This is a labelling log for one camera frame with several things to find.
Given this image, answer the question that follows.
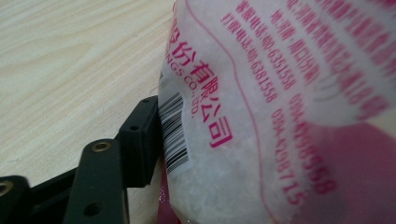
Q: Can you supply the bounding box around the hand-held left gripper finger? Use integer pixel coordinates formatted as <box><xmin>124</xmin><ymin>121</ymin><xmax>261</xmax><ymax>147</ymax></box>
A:
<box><xmin>62</xmin><ymin>95</ymin><xmax>163</xmax><ymax>224</ymax></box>

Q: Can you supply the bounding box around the pink and white salt bag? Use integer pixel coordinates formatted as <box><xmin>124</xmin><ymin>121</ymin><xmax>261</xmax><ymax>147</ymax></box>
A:
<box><xmin>156</xmin><ymin>0</ymin><xmax>396</xmax><ymax>224</ymax></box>

